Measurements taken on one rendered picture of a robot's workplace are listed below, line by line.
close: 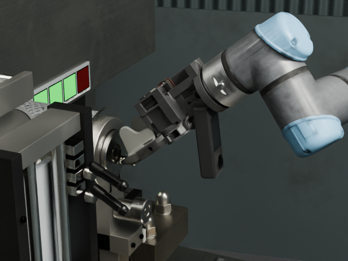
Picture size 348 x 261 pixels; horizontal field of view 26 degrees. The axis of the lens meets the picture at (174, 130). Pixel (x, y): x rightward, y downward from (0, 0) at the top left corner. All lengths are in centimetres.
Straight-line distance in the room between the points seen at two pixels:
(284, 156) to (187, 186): 42
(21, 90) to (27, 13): 65
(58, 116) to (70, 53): 89
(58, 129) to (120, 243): 42
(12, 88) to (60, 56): 78
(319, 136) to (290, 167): 197
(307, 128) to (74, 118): 33
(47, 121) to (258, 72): 34
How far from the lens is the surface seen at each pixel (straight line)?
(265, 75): 104
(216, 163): 114
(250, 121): 293
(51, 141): 81
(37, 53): 161
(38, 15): 161
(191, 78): 111
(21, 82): 93
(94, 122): 117
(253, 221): 311
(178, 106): 113
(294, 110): 103
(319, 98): 104
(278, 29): 103
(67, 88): 172
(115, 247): 122
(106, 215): 120
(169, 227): 145
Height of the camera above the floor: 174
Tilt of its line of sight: 22 degrees down
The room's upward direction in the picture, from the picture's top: straight up
